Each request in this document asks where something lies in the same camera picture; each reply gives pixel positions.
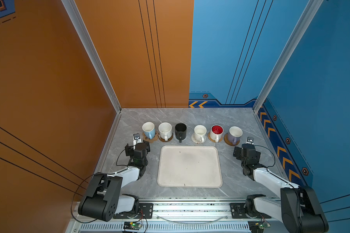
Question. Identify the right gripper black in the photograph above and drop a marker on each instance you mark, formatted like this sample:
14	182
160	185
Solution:
238	151

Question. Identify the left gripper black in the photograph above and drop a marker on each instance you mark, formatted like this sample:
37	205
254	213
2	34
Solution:
129	151

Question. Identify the cork paw print coaster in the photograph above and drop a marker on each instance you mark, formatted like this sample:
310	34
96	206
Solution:
155	138

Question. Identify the light blue mug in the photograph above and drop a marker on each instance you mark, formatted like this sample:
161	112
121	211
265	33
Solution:
149	130

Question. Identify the lavender mug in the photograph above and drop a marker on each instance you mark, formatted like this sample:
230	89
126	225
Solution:
234	135

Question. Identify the glossy brown round coaster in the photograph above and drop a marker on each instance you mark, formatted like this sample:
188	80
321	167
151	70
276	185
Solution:
163	140

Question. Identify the red inside white mug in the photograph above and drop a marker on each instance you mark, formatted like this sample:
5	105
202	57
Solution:
216	131

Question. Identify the tan rattan woven coaster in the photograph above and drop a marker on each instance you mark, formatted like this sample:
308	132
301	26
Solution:
214	141

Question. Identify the black mug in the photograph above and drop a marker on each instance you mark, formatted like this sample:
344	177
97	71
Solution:
180	132

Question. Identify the white woven rope coaster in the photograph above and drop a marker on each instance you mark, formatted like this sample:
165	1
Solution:
198	140

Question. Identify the plain brown cork coaster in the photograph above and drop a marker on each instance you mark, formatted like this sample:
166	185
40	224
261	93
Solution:
228	142

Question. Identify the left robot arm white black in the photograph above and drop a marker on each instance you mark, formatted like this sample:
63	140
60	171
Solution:
102	199

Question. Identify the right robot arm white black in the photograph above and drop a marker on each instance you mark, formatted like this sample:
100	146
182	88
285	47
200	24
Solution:
298	208

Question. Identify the cream serving tray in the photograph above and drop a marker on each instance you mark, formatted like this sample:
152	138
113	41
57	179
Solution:
189	166

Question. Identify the right green circuit board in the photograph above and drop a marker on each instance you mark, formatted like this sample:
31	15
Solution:
258	227

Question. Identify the green circuit board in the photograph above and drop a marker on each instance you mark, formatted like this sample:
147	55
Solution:
132	227
258	227

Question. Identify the left green circuit board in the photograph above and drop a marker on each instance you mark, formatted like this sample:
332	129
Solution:
132	227

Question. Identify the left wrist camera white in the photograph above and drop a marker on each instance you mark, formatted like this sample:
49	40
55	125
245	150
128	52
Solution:
136	139

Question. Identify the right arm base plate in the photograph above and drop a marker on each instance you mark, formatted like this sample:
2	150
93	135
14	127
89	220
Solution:
238	210

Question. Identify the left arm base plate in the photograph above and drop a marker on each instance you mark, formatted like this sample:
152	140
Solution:
145	209

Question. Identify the aluminium front rail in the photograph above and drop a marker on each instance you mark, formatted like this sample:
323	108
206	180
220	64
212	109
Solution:
191	208

